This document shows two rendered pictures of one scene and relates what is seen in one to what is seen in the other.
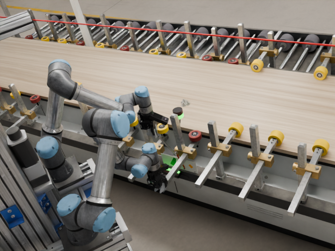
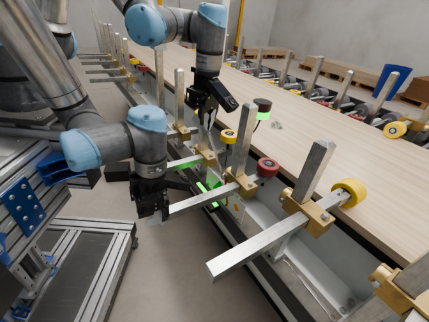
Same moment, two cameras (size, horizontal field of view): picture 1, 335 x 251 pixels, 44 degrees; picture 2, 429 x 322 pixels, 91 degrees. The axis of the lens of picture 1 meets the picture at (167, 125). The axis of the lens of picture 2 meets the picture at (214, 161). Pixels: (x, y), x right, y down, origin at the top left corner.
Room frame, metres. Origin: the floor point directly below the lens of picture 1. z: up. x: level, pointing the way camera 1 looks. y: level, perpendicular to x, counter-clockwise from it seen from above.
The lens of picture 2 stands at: (1.35, -0.11, 1.35)
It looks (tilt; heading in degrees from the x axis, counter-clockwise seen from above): 36 degrees down; 13
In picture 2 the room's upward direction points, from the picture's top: 7 degrees clockwise
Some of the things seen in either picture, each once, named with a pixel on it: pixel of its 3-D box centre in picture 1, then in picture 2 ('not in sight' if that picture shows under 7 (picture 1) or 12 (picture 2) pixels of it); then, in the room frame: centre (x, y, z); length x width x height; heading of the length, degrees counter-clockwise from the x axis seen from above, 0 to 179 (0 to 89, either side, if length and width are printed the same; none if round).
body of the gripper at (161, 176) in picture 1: (155, 176); (150, 189); (1.69, 0.13, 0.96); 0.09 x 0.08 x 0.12; 140
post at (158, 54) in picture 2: (88, 119); (160, 91); (2.47, 0.53, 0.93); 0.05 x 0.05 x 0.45; 50
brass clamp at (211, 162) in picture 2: (153, 147); (204, 154); (2.12, 0.12, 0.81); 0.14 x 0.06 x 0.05; 50
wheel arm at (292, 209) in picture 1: (306, 177); not in sight; (1.42, -0.62, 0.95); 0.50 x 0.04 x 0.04; 140
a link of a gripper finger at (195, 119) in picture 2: (151, 134); (199, 121); (1.97, 0.11, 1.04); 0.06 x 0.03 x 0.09; 70
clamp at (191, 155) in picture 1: (185, 151); (240, 181); (1.96, -0.07, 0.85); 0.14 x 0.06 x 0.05; 50
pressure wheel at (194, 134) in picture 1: (196, 140); (265, 174); (2.03, -0.15, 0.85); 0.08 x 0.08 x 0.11
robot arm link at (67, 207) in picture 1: (73, 210); not in sight; (1.35, 0.52, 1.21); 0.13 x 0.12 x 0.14; 56
